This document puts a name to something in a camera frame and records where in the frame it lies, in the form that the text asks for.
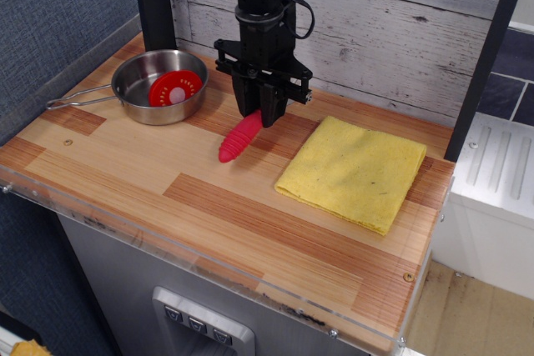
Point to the white ribbed appliance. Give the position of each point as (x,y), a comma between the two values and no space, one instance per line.
(486,227)

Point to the silver toy fridge cabinet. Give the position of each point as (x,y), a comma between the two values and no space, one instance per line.
(223,293)

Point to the black right frame post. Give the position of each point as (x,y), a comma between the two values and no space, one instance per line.
(490,49)

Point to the steel pan with handle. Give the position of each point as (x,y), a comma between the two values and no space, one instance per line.
(130,86)

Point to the red handled metal fork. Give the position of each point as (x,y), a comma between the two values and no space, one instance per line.
(240,137)

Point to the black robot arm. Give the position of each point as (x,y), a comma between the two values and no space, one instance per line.
(267,11)

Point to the yellow object at corner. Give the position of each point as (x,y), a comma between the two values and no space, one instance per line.
(29,348)

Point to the black frame post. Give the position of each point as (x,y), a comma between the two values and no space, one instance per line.
(157,24)
(490,49)

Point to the grey dispenser button panel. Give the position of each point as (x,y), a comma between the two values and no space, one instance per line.
(190,328)

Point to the yellow folded cloth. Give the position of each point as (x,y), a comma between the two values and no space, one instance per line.
(357,174)

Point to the red perforated plastic disc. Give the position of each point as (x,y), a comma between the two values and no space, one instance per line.
(174,87)

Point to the black left frame post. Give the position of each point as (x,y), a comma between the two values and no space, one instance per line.
(157,24)

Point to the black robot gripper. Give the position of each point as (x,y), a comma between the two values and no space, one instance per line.
(264,56)

